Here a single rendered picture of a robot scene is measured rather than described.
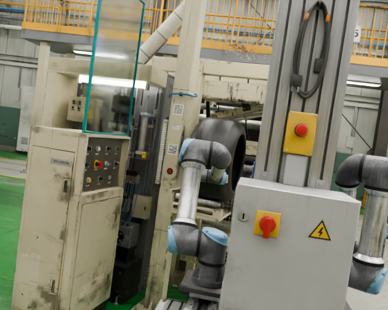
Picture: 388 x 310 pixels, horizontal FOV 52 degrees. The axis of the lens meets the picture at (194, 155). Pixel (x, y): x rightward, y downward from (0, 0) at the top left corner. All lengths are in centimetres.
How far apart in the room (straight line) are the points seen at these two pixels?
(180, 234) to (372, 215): 77
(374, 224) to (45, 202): 182
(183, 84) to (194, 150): 112
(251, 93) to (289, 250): 198
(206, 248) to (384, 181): 75
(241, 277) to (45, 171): 165
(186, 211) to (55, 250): 108
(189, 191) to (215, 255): 30
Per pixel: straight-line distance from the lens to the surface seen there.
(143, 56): 336
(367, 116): 1217
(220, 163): 185
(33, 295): 275
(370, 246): 171
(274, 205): 113
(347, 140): 1195
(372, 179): 167
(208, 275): 174
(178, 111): 285
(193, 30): 293
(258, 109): 311
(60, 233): 253
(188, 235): 171
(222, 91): 305
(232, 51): 813
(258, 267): 117
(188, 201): 175
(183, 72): 288
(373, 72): 832
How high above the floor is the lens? 135
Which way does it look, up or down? 3 degrees down
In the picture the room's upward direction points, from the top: 8 degrees clockwise
